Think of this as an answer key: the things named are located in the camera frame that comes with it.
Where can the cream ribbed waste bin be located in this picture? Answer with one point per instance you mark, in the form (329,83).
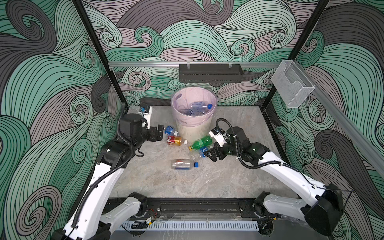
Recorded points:
(194,128)

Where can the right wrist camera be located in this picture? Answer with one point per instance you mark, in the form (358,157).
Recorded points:
(220,136)

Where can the aluminium rail back wall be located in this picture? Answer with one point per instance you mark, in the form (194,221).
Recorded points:
(166,64)

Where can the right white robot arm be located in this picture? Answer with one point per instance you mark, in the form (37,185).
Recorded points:
(318,205)

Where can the aluminium rail right wall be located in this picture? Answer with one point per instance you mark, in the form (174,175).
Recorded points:
(329,94)

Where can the clear acrylic wall holder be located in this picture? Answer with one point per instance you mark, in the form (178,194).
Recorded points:
(292,83)

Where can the white slotted cable duct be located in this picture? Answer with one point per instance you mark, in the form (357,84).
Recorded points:
(203,226)

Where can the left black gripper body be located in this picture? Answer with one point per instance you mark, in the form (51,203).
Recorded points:
(150,135)

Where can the green Sprite bottle yellow cap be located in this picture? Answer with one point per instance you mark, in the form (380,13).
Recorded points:
(203,142)

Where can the clear bottle blue Pocari label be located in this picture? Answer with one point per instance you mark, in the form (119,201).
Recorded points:
(171,131)

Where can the aluminium rail wall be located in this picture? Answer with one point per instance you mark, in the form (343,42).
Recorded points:
(166,64)
(329,94)

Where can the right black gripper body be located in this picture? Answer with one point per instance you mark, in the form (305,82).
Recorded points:
(229,149)

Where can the black wall tray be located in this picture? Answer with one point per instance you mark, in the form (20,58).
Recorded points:
(210,74)

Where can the black corner frame post right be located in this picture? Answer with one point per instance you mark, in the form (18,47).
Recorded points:
(310,25)

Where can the light blue label bottle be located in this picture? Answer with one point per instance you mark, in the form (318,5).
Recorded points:
(200,108)

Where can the clear bottle blue wrap label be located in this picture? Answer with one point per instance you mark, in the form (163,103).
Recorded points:
(199,154)

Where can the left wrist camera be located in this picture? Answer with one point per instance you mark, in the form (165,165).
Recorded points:
(146,111)

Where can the black corner frame post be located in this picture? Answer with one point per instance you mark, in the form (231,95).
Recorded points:
(95,41)
(310,25)

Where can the black corner frame post left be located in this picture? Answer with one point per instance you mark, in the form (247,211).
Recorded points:
(95,41)

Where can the Fiji bottle red flower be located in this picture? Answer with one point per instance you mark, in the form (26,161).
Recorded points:
(184,164)

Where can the red yellow label tea bottle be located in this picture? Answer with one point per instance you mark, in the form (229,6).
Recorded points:
(176,141)

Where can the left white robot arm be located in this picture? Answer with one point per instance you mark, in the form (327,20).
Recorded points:
(89,222)

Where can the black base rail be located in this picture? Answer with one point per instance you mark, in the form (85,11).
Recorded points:
(167,208)

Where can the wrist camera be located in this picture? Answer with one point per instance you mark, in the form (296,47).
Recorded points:
(220,136)
(146,111)

